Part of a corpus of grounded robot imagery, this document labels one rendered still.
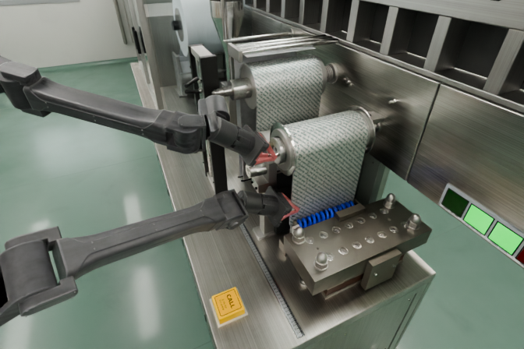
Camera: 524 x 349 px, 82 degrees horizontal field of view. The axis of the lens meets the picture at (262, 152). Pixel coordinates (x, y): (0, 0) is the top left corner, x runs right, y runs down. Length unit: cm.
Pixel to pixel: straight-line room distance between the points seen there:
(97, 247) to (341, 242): 60
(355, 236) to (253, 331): 37
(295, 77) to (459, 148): 48
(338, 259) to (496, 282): 172
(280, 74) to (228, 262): 60
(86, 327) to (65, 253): 156
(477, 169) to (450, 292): 152
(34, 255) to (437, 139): 84
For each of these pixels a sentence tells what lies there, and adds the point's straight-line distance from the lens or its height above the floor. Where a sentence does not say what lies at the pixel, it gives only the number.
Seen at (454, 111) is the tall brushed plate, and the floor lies 139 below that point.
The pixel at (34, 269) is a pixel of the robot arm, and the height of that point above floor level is 132.
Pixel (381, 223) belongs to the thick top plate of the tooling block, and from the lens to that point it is 97.
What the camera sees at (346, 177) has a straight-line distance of 93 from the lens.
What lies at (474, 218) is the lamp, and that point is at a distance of 87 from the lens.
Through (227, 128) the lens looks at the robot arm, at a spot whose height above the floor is 138.
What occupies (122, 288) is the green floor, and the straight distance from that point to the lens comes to 217.
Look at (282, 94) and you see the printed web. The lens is 96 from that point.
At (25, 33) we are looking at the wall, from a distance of 633.
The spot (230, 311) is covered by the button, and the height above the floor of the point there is 92.
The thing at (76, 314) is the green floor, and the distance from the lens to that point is 218.
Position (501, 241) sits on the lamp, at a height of 117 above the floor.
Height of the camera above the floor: 170
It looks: 34 degrees down
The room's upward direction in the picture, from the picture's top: straight up
